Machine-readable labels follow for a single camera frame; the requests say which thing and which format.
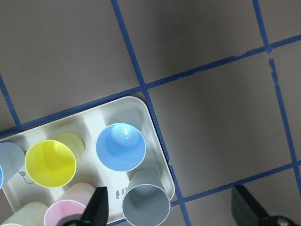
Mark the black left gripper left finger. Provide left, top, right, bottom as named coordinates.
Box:
left=81, top=187, right=109, bottom=226

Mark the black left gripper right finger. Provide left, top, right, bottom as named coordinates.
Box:
left=231, top=185, right=270, bottom=226

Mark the pink plastic cup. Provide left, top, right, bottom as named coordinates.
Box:
left=44, top=182, right=96, bottom=226

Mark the grey plastic cup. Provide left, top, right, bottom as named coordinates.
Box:
left=122, top=169, right=171, bottom=226

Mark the cream plastic cup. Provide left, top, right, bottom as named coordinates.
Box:
left=1, top=202, right=48, bottom=226

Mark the yellow plastic cup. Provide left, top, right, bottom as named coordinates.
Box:
left=24, top=133, right=84, bottom=188

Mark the light blue plastic cup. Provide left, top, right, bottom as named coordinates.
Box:
left=0, top=142, right=25, bottom=188

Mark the cream plastic tray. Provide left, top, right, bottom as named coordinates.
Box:
left=3, top=97, right=175, bottom=225

